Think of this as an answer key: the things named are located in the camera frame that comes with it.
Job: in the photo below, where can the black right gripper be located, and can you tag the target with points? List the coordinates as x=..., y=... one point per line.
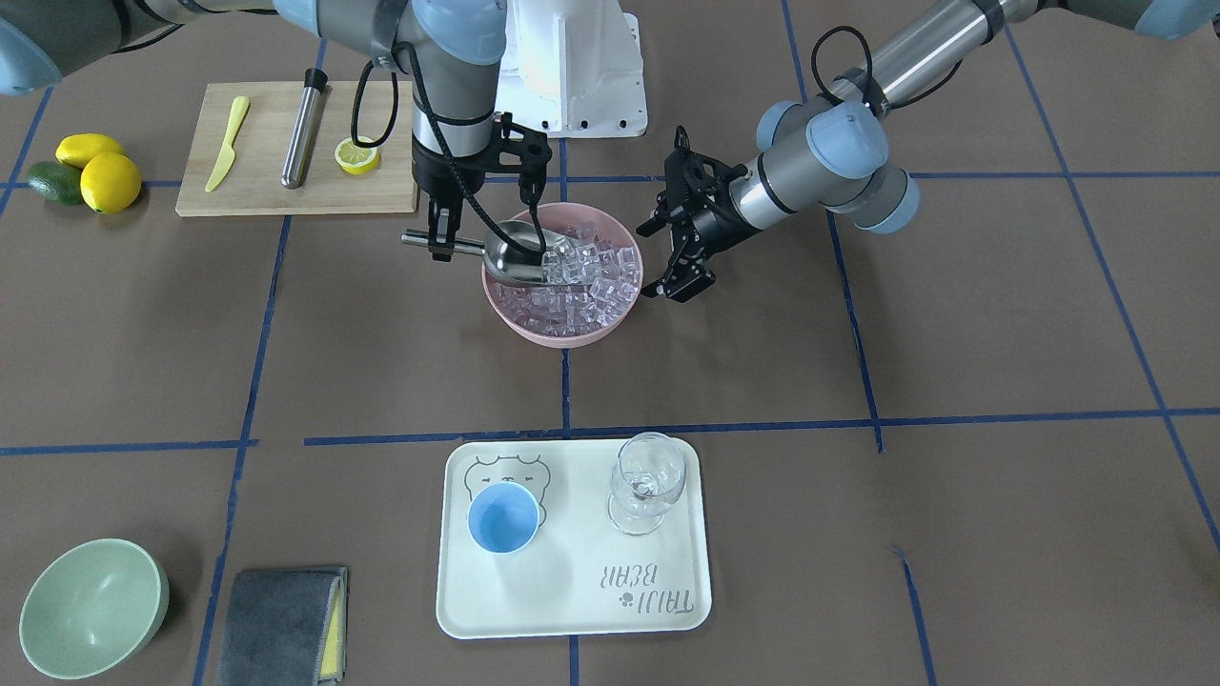
x=440, y=176

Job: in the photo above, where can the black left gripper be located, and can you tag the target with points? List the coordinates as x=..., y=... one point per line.
x=713, y=225

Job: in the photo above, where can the metal ice scoop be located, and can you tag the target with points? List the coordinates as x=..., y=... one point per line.
x=522, y=268

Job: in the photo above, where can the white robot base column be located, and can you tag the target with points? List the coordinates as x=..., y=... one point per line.
x=573, y=69

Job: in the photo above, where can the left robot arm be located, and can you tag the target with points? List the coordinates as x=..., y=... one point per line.
x=830, y=152

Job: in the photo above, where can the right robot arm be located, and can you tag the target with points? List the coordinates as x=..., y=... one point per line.
x=452, y=50

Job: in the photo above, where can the pile of clear ice cubes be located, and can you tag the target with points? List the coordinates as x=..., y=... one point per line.
x=595, y=278

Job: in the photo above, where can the blue plastic cup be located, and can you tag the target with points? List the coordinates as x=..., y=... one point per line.
x=504, y=518

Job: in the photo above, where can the pink bowl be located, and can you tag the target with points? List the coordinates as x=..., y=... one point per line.
x=553, y=217

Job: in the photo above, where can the lemon half slice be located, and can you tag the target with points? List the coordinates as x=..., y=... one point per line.
x=356, y=157

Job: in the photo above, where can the clear wine glass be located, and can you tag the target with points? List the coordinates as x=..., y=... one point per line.
x=647, y=480

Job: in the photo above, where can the wooden cutting board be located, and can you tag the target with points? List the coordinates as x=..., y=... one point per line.
x=253, y=184

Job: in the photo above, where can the yellow plastic knife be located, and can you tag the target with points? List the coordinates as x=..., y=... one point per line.
x=226, y=154

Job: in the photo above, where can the cream bear tray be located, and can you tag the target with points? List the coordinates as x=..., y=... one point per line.
x=579, y=574

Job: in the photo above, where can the yellow lemon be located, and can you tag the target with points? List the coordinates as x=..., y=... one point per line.
x=78, y=150
x=110, y=182

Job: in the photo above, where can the green avocado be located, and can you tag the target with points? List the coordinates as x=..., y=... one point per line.
x=56, y=182

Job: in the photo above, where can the grey yellow folded cloth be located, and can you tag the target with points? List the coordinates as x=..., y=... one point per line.
x=286, y=627

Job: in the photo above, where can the green bowl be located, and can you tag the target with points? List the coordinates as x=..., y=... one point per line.
x=94, y=607

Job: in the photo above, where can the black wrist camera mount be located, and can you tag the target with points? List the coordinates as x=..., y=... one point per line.
x=523, y=152

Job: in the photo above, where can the metal knife handle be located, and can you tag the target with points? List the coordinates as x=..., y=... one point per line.
x=305, y=130

